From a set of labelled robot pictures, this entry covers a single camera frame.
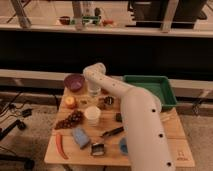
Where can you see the blue sponge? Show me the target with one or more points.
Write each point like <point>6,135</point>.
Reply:
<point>80,137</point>

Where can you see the blue cup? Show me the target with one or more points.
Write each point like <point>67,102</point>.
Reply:
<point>123,146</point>

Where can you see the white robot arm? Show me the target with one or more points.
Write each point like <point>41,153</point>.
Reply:
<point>147,145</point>

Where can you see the wooden table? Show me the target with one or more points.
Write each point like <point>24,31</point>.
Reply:
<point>178,144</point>

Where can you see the red chili pepper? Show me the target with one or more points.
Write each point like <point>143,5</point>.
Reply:
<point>59,146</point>

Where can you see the white plastic cup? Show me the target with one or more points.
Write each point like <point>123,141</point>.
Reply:
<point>92,115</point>

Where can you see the black rectangular block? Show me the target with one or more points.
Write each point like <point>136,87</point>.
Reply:
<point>118,117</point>

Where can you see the small metal tin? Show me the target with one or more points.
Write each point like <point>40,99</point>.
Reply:
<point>97,149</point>

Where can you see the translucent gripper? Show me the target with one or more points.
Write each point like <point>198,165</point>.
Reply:
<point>93,89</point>

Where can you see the black handled knife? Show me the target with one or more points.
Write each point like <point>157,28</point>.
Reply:
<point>112,132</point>

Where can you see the green plastic tray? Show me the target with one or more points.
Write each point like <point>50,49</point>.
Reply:
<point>158,85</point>

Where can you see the apple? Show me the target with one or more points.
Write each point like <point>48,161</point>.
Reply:
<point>70,102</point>

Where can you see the bunch of dark grapes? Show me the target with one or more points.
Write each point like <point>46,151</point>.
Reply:
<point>75,118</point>

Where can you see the small metal cup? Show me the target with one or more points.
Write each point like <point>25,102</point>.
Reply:
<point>109,102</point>

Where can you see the purple bowl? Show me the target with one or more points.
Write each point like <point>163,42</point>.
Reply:
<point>74,82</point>

